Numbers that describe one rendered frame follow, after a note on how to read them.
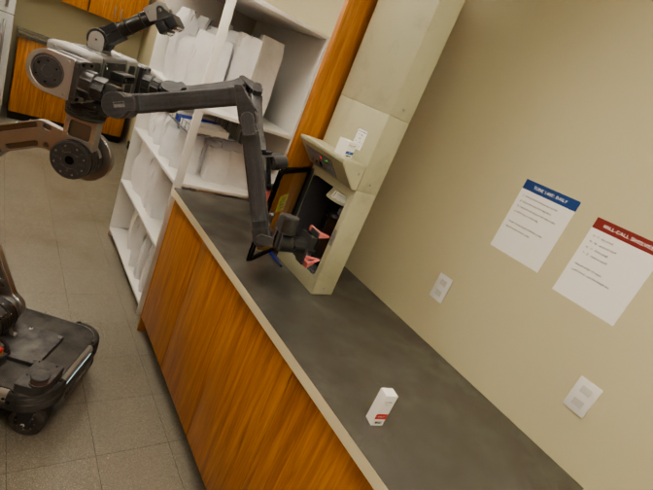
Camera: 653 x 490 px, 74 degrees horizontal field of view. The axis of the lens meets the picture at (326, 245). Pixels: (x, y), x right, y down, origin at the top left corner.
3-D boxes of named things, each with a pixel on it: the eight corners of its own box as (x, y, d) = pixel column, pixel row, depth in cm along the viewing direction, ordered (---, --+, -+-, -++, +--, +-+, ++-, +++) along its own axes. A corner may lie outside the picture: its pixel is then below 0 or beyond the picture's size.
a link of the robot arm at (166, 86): (244, 89, 206) (249, 70, 199) (260, 107, 202) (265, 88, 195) (154, 102, 178) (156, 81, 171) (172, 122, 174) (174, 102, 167)
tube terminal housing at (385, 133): (318, 260, 218) (381, 112, 194) (355, 296, 195) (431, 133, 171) (276, 255, 202) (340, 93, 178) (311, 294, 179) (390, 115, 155)
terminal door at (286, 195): (280, 247, 199) (311, 166, 186) (246, 262, 171) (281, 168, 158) (278, 246, 199) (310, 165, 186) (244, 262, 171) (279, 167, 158)
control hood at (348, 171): (313, 161, 187) (322, 140, 184) (356, 191, 165) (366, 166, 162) (292, 156, 180) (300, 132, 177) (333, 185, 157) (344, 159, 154)
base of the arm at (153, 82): (141, 95, 181) (148, 66, 177) (159, 102, 182) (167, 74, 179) (132, 95, 173) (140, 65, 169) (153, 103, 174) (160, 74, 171)
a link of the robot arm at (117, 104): (255, 82, 137) (252, 79, 127) (260, 126, 140) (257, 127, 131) (111, 93, 135) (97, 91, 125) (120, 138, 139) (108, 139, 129)
